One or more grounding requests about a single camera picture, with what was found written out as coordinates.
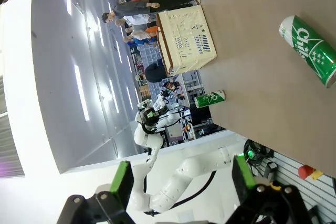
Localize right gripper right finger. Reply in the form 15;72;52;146
225;154;316;224

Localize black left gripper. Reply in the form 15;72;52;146
140;108;161;125

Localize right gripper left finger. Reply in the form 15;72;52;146
56;160;135;224

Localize green Chilsung soda can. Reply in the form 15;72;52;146
278;15;336;89
194;90;226;109

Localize cream folding basket brown rim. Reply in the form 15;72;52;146
155;4;218;77

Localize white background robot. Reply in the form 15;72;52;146
153;90;171;112

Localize person in black jacket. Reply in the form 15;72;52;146
143;60;170;83

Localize grey slatted panel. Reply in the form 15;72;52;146
262;150;336;224

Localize red emergency stop button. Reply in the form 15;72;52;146
298;165;324;180

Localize person in black trousers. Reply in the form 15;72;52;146
101;0;202;24

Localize black cable bundle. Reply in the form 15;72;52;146
243;140;275;168

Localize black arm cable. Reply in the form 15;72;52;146
143;170;218;216

